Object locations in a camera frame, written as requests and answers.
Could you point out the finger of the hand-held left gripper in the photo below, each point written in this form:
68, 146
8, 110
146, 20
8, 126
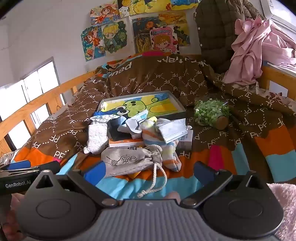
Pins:
46, 167
19, 165

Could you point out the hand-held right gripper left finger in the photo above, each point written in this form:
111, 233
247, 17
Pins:
92, 173

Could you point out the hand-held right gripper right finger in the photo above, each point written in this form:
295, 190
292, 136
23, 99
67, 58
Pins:
203, 172

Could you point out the white knitted cloth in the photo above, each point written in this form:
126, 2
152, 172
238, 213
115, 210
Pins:
97, 136

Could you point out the pastel striped sock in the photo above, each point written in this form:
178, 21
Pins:
157, 141

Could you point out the white blue sock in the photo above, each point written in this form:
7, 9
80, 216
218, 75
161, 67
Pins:
134, 126

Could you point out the grey box with cartoon picture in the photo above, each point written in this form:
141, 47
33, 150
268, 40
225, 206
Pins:
157, 104

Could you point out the white carton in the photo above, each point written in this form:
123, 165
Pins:
186, 140

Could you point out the orange white flat box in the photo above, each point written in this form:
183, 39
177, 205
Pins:
122, 143

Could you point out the window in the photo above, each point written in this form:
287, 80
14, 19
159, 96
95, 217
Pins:
34, 85

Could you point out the pink fluffy clothing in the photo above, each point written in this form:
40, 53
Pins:
282, 208

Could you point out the brown printed blanket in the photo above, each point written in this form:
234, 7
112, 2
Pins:
161, 78

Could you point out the pink garment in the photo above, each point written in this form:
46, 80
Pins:
254, 51

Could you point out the olive quilted jacket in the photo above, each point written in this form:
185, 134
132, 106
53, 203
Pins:
215, 34

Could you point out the orange-haired girl blue wall poster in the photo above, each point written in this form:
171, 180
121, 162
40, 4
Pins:
92, 44

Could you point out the pink blond child wall poster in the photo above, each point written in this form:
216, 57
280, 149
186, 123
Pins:
163, 40

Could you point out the blond boy green wall poster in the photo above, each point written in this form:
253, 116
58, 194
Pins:
114, 36

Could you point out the dark blue swirl wall poster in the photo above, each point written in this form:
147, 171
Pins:
143, 34

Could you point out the orange landscape wall poster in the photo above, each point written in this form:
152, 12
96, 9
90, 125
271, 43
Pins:
173, 18

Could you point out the orange-haired fairy wall poster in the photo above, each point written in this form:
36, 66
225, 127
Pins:
105, 12

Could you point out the sunflower wall poster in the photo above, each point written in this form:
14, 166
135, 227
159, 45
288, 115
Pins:
129, 7

